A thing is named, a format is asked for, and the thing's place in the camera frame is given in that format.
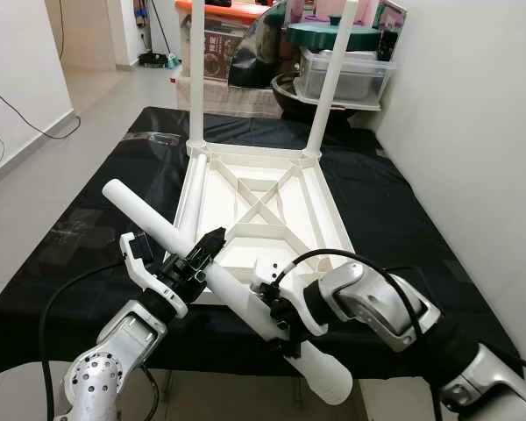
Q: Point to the clear lidded plastic container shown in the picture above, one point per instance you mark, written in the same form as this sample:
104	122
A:
359	77

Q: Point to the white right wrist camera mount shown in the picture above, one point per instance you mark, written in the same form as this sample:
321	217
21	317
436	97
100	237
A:
276	276

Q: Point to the dark shiny plastic bag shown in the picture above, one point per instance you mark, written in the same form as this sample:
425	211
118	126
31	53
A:
254	53

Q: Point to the pink box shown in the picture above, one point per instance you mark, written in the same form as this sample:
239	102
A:
311	9

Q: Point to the black round basin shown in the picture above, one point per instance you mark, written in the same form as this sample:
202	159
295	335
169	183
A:
285	101

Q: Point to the black tablecloth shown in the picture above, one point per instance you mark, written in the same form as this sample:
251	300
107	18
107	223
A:
403	219

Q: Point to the framed picture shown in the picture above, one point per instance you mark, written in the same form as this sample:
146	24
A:
390	16

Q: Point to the beige low bench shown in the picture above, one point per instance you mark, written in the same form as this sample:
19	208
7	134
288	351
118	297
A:
237	98

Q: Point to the clear storage box orange lid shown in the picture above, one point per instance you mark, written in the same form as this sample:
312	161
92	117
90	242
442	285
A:
223	44

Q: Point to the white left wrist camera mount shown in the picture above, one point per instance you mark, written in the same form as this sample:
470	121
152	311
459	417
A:
149	272

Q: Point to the black pole mop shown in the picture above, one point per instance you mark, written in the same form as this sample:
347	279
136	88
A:
158	60

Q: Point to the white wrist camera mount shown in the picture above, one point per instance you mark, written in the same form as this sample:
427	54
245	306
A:
276	276
149	272

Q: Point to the clear tape cross patch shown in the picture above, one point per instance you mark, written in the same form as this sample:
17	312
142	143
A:
79	235

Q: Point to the clear tape strip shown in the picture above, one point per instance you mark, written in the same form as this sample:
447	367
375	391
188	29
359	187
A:
156	138

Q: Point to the white plastic children table top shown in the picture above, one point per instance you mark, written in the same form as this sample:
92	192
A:
324	228

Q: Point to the dark green pot lid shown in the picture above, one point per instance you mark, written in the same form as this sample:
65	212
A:
311	37

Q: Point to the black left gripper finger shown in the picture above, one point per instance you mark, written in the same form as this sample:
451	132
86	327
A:
212	241

